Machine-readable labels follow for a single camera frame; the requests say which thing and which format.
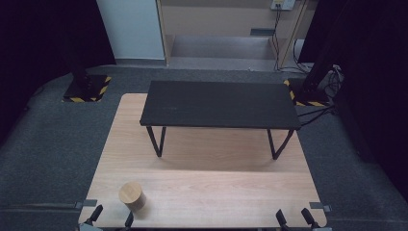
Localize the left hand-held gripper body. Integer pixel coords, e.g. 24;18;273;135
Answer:
78;222;104;231

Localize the light wooden cylinder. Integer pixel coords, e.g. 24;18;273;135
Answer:
118;181;147;213

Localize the grey tape piece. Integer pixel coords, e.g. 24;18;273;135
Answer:
309;201;333;213
74;198;98;210

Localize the black stand base, striped tape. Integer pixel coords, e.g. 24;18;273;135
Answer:
283;78;331;108
62;74;113;104

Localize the black raised shelf with legs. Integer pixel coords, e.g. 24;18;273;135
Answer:
140;80;302;161

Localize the black stand pole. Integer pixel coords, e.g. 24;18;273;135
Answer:
302;18;345;92
64;18;92;90

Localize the black curtain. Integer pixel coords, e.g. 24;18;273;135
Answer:
297;0;408;203
0;0;117;142

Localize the white panel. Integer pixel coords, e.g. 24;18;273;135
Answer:
95;0;166;62

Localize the grey label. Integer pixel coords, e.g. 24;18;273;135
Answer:
249;28;276;37

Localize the white power strip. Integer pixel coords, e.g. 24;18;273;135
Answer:
270;0;296;12

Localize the bundle of black cables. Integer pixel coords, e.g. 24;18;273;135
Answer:
296;64;345;127

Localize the black cable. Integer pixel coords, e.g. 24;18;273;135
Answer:
271;9;311;74

